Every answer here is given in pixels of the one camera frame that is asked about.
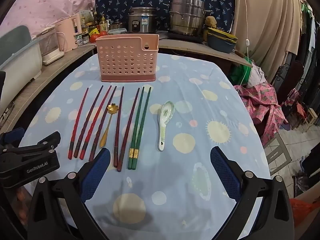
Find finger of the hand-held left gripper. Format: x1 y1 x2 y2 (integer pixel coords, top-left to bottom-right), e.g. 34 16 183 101
0 127 25 155
24 131 61 157

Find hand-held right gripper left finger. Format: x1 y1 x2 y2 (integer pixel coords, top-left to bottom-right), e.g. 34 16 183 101
27 147 112 240

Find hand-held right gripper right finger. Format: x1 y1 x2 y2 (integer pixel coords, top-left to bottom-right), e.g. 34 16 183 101
210 146 294 240

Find bright red chopstick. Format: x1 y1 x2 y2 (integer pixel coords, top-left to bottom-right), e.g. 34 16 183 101
79 85 112 159
68 88 89 160

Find dark red chopstick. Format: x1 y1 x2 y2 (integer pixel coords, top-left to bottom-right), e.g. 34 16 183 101
89 86 117 162
74 85 104 159
117 87 140 172
113 86 125 167

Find green chopstick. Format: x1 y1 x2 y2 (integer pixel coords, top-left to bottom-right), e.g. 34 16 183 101
127 86 145 170
132 87 152 170

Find gold flower spoon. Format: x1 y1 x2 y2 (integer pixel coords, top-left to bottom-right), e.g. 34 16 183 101
99 102 118 148

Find white ceramic soup spoon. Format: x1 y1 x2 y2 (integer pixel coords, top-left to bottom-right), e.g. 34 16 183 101
157 101 175 152

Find pink perforated utensil basket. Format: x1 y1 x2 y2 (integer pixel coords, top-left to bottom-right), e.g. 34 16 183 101
96 34 160 82

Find white tub with teal lid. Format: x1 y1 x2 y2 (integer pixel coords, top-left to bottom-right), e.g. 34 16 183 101
0 25 43 87

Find pink patterned cloth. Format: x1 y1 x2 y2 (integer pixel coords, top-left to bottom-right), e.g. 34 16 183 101
234 81 287 147

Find orange plastic bag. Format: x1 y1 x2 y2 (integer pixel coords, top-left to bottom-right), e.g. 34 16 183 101
289 192 320 228

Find blue dotted tablecloth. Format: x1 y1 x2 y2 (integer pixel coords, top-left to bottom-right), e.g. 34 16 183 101
19 52 272 240

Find green bag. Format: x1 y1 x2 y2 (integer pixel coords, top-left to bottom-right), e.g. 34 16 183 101
229 57 253 85

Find glass jar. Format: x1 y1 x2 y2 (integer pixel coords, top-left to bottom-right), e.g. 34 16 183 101
81 24 90 44

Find pink electric kettle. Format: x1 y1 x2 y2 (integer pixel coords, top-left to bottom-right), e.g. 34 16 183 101
55 14 83 52

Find dark chair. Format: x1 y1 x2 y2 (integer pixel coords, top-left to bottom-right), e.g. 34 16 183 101
274 60 304 107

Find stacked blue yellow-rimmed bowls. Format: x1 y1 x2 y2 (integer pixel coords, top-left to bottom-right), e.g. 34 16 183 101
206 27 238 54

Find small pot with glass lid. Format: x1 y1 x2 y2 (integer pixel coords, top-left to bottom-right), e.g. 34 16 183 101
109 19 125 30

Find pink printed cloth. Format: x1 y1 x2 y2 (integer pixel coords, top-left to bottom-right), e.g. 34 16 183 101
5 0 105 40

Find black induction cooker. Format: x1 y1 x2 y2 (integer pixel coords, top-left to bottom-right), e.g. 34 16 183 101
167 31 205 43

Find steel rice cooker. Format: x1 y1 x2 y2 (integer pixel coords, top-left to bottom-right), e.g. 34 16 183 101
128 7 157 34

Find yellow sponge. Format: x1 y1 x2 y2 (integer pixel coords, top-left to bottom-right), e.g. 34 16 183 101
204 16 218 28

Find beige curtain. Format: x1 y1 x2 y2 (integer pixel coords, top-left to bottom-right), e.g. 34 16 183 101
215 0 308 80

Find steel steamer pot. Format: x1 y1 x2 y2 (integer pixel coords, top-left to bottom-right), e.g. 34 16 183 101
168 0 206 36

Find white cable with switch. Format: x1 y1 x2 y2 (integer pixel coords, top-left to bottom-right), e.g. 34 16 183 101
241 0 251 85

